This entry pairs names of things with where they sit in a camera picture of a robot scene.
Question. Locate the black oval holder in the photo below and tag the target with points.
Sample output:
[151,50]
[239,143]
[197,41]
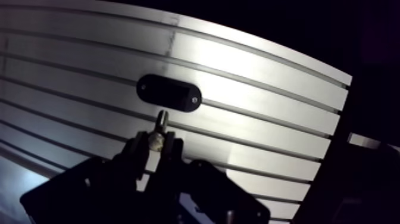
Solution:
[168,93]

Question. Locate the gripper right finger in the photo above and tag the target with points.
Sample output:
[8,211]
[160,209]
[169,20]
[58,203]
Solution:
[212,190]

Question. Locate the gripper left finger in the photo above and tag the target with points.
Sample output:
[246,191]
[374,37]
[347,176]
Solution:
[93,187]

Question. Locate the steel bolt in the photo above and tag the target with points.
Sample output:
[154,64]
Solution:
[157,137]

